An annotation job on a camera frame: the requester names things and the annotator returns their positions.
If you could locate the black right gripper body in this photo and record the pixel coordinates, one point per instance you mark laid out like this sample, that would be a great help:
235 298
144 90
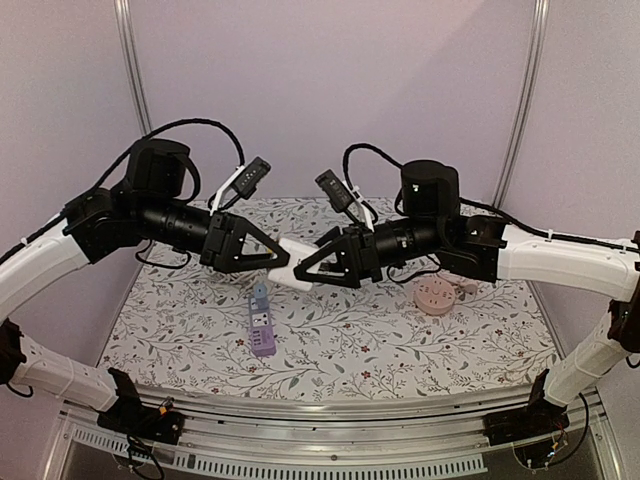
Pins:
363 253

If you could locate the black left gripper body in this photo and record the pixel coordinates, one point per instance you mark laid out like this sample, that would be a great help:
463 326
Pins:
212 253

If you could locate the white cube socket adapter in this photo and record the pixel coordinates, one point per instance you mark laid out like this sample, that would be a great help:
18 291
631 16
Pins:
285 276

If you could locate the blue cube plug adapter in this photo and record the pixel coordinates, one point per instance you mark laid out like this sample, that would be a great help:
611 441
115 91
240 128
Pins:
260 295

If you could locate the purple power strip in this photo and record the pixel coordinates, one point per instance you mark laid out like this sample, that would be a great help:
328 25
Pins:
261 331

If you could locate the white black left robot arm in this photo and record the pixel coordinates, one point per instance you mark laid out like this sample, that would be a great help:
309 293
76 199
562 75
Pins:
151 202

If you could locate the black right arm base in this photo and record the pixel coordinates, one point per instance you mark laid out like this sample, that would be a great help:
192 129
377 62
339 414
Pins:
537 417

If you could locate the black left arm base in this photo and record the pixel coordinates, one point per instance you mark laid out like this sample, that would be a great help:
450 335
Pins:
128 415

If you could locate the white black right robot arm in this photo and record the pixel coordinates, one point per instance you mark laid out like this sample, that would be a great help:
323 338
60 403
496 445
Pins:
494 246

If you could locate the round pink power strip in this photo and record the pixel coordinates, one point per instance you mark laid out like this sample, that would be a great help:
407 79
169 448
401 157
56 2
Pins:
437 296

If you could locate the floral patterned tablecloth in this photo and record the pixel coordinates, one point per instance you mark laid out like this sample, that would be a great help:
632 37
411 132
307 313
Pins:
184 326

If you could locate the aluminium table front rail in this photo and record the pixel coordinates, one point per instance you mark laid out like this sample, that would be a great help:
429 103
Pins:
439 437

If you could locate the left aluminium frame post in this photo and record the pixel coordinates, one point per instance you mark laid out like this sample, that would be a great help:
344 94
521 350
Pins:
124 22

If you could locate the aluminium frame post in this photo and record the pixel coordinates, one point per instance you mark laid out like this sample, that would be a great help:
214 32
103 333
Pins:
124 22
527 91

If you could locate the right aluminium frame post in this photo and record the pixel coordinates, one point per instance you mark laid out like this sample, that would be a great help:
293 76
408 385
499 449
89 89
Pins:
527 91

